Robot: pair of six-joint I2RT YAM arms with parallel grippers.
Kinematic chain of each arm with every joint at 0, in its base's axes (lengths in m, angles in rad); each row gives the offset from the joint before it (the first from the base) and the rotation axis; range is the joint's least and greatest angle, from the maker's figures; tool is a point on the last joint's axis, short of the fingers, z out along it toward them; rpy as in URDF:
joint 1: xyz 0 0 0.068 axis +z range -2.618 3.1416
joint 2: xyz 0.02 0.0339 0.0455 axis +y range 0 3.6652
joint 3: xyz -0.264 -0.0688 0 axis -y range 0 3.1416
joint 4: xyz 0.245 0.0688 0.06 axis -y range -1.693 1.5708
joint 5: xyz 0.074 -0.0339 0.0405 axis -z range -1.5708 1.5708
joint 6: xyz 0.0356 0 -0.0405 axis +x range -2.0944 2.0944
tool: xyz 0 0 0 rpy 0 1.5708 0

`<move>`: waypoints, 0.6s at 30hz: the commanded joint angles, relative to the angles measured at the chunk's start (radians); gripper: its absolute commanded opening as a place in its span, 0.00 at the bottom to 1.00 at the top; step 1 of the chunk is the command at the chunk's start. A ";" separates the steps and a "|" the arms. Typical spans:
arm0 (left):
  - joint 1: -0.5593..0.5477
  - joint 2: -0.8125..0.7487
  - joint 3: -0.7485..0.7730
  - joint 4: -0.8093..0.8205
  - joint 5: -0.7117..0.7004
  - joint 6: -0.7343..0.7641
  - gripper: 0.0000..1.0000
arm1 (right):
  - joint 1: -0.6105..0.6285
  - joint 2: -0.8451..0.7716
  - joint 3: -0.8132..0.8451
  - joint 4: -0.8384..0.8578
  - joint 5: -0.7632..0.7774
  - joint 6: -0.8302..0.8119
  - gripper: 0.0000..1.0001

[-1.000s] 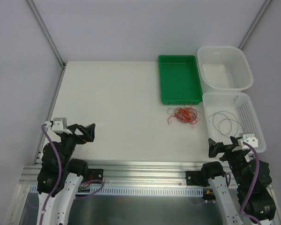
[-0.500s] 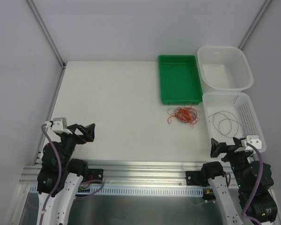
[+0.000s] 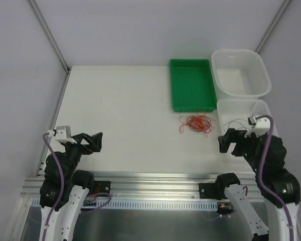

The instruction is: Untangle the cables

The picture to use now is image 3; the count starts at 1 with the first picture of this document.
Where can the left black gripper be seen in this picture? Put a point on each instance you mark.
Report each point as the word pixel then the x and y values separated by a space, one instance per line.
pixel 81 140

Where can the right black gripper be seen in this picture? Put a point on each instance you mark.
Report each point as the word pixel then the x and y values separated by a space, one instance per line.
pixel 237 140

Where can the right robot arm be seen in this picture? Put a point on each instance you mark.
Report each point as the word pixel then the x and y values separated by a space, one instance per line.
pixel 265 154

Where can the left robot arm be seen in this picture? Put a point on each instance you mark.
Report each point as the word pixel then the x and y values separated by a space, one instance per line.
pixel 65 187

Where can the white perforated basket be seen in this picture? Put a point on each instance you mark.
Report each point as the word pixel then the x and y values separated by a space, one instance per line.
pixel 234 113

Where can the green plastic tray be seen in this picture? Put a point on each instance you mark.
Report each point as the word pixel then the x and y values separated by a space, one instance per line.
pixel 192 86

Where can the white plastic tub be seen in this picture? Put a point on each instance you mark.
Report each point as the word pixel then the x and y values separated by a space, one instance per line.
pixel 239 73

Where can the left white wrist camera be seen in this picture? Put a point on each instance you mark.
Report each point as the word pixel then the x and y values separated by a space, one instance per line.
pixel 62 134

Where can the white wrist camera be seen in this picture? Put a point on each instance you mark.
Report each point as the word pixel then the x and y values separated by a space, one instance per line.
pixel 259 126
pixel 62 134

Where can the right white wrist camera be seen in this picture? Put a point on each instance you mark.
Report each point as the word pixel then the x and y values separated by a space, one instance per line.
pixel 259 126

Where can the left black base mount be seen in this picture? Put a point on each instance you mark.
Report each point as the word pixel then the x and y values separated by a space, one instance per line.
pixel 102 188

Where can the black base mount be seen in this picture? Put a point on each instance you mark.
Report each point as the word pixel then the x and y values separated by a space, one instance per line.
pixel 102 188
pixel 208 191

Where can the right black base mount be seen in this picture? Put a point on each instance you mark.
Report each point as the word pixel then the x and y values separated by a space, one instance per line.
pixel 208 191

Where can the aluminium rail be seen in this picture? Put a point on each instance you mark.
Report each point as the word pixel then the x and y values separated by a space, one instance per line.
pixel 152 186

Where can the white slotted cable duct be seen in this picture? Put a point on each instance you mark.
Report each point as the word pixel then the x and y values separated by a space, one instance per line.
pixel 199 205

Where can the left aluminium corner post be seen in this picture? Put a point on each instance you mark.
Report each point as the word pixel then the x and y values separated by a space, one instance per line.
pixel 42 22

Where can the aluminium corner post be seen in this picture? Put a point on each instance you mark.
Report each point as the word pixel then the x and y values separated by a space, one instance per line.
pixel 42 22
pixel 272 25

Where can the right aluminium corner post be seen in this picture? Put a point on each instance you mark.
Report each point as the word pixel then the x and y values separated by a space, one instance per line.
pixel 272 25

